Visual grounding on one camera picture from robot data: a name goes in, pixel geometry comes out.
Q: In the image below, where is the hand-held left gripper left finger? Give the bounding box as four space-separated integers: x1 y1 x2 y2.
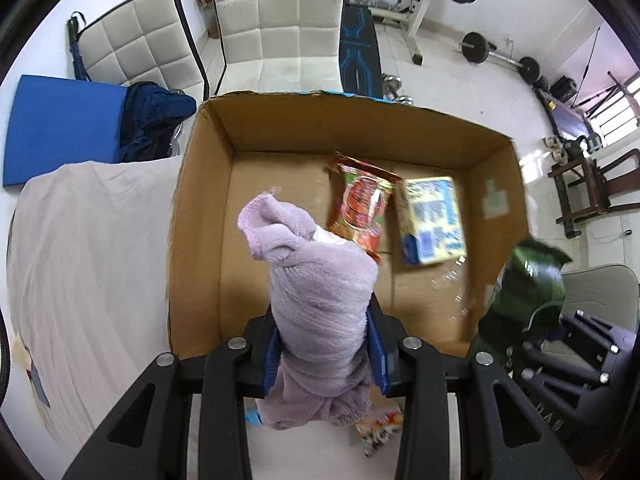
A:
62 309 282 480

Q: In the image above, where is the white padded chair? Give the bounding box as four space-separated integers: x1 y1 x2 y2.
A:
207 0 351 97
67 0 210 100

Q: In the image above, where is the dark wooden chair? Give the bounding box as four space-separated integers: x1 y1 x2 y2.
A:
546 149 640 238

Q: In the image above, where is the large cardboard box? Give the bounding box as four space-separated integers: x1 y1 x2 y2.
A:
167 90 532 361

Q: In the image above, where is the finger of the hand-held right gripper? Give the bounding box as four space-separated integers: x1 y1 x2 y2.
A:
559 310 640 348
506 342 613 392

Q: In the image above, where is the green snack packet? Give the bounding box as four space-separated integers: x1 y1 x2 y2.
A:
472 236 574 367

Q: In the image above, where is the small black barbell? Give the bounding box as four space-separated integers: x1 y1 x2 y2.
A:
457 31 542 83

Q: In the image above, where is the black and blue weight bench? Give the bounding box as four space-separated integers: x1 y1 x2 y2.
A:
339 2 385 100

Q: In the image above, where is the purple fleece cloth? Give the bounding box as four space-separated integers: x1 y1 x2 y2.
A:
237 186 379 432

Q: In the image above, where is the red snack packet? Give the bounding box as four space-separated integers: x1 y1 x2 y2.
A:
326 151 404 267

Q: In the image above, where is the white barbell rack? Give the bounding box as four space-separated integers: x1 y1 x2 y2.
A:
370 0 451 65

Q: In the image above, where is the dark blue cloth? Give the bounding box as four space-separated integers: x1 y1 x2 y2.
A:
117 81 197 163

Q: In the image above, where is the colourful printed packet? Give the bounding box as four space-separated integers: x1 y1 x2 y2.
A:
354 407 404 458

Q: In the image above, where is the small black box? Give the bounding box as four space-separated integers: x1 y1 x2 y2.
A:
550 76 577 106

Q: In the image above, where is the pale pink bed sheet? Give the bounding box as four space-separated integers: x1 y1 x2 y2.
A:
6 159 187 453

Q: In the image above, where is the chrome dumbbell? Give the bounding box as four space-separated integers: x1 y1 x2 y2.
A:
382 74 415 107

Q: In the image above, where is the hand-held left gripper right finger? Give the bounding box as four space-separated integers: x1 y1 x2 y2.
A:
366 294 582 480

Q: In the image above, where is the blue and yellow carton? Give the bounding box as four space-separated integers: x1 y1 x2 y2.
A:
397 176 468 268

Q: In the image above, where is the pair of white shoes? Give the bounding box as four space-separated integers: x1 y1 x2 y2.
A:
544 135 571 162

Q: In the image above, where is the blue foam mat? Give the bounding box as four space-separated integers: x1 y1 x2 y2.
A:
2 75 130 189

